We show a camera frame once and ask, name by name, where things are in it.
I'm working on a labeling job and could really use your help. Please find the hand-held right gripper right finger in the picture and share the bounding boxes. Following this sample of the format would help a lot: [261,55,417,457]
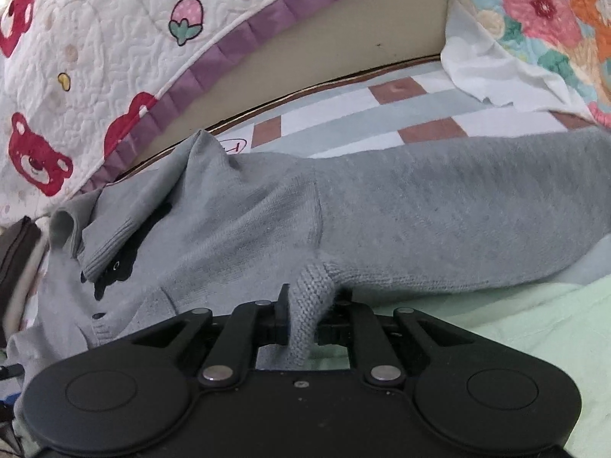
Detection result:
[317,291,473,387]

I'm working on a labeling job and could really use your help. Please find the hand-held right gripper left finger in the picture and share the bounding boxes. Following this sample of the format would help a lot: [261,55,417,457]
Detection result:
[129,284,292,387]

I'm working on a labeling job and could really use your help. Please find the grey knit sweater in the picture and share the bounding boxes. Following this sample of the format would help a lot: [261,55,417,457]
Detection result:
[7,126,611,421]

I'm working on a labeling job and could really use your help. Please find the dark brown folded clothes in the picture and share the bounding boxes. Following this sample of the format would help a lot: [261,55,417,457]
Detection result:
[0,243,48,344]

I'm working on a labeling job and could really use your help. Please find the light green cloth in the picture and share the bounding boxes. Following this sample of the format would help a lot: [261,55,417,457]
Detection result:
[305,281,611,458]

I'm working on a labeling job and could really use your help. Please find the beige mattress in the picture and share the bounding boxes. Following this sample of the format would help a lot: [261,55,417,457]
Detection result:
[129,0,452,173]

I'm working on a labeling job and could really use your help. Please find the white bear-print quilt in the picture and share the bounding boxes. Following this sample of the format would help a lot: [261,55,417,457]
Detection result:
[0,0,421,230]

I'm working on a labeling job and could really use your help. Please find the floral quilt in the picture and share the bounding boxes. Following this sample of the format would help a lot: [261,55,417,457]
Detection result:
[449,0,611,129]

